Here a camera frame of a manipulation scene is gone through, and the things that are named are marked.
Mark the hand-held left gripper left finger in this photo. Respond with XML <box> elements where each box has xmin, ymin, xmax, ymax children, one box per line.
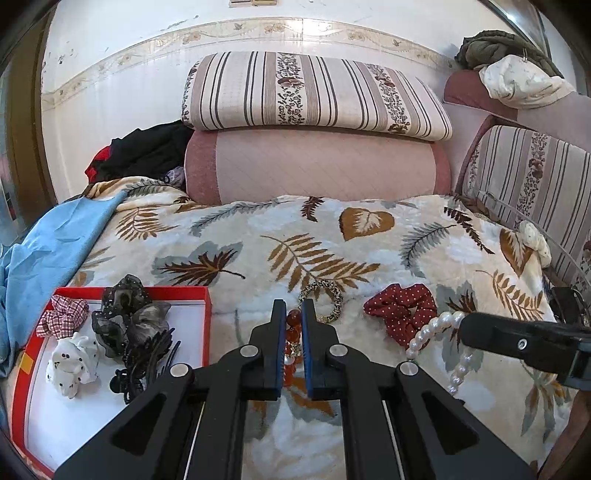
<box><xmin>54</xmin><ymin>299</ymin><xmax>288</xmax><ymax>480</ymax></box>

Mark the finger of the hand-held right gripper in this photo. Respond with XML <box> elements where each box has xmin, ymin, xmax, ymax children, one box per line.
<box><xmin>459</xmin><ymin>311</ymin><xmax>591</xmax><ymax>374</ymax></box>
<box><xmin>549</xmin><ymin>286</ymin><xmax>583</xmax><ymax>328</ymax></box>

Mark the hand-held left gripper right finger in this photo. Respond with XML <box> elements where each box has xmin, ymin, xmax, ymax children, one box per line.
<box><xmin>301</xmin><ymin>299</ymin><xmax>539</xmax><ymax>480</ymax></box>

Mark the amber bead bracelet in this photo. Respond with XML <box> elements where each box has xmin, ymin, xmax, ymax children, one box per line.
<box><xmin>281</xmin><ymin>310</ymin><xmax>306</xmax><ymax>393</ymax></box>

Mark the white pearl bracelet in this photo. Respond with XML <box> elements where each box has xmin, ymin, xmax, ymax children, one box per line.
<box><xmin>406</xmin><ymin>310</ymin><xmax>476</xmax><ymax>398</ymax></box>

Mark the red white dotted scrunchie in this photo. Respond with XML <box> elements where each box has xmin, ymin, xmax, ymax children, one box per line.
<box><xmin>364</xmin><ymin>284</ymin><xmax>438</xmax><ymax>352</ymax></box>

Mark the red cardboard box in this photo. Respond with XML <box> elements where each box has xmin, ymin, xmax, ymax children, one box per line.
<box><xmin>10</xmin><ymin>286</ymin><xmax>213</xmax><ymax>478</ymax></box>

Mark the cream white scrunchie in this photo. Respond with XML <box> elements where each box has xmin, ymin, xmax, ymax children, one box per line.
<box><xmin>517</xmin><ymin>220</ymin><xmax>552</xmax><ymax>268</ymax></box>

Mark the black hair claw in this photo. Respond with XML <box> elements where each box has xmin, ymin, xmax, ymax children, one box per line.
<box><xmin>109</xmin><ymin>328</ymin><xmax>182</xmax><ymax>407</ymax></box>

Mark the striped floral pillow pink trim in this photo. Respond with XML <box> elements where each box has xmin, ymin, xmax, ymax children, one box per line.
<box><xmin>455</xmin><ymin>115</ymin><xmax>591</xmax><ymax>296</ymax></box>

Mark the leaf printed fleece blanket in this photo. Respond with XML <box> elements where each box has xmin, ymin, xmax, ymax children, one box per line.
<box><xmin>69</xmin><ymin>178</ymin><xmax>573</xmax><ymax>480</ymax></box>

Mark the black organza scrunchie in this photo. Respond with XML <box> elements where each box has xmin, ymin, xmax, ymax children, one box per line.
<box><xmin>91</xmin><ymin>274</ymin><xmax>171</xmax><ymax>358</ymax></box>

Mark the pink quilted cushion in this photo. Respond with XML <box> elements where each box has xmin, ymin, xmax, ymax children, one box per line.
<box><xmin>184</xmin><ymin>129</ymin><xmax>452</xmax><ymax>206</ymax></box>

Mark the white cherry print scrunchie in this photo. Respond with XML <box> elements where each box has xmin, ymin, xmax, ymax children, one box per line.
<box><xmin>45</xmin><ymin>335</ymin><xmax>100</xmax><ymax>400</ymax></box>

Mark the red plaid scrunchie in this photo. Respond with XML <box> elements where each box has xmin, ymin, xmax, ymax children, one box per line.
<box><xmin>36</xmin><ymin>295</ymin><xmax>90</xmax><ymax>340</ymax></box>

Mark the white floral cloth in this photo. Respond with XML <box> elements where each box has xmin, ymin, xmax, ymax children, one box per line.
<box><xmin>479</xmin><ymin>54</ymin><xmax>578</xmax><ymax>110</ymax></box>

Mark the pink sofa armrest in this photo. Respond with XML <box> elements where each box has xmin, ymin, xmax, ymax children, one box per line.
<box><xmin>443</xmin><ymin>69</ymin><xmax>591</xmax><ymax>134</ymax></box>

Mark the black clothing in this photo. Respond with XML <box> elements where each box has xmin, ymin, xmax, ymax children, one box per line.
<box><xmin>95</xmin><ymin>121</ymin><xmax>195</xmax><ymax>183</ymax></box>

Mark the light blue cloth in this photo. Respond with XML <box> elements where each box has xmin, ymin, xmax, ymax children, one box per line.
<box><xmin>0</xmin><ymin>189</ymin><xmax>127</xmax><ymax>425</ymax></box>

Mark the olive green clothing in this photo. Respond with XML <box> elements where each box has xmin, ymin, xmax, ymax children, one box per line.
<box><xmin>455</xmin><ymin>30</ymin><xmax>565</xmax><ymax>79</ymax></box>

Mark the red cloth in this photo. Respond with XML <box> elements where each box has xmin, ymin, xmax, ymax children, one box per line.
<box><xmin>84</xmin><ymin>147</ymin><xmax>114</xmax><ymax>183</ymax></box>

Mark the striped floral flat pillow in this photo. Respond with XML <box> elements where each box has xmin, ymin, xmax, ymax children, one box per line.
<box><xmin>181</xmin><ymin>52</ymin><xmax>453</xmax><ymax>141</ymax></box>

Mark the leopard print hair tie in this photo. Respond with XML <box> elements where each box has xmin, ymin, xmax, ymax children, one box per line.
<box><xmin>298</xmin><ymin>280</ymin><xmax>345</xmax><ymax>324</ymax></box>

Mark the wooden door frame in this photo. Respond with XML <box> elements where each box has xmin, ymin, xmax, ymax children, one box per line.
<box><xmin>0</xmin><ymin>9</ymin><xmax>63</xmax><ymax>232</ymax></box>

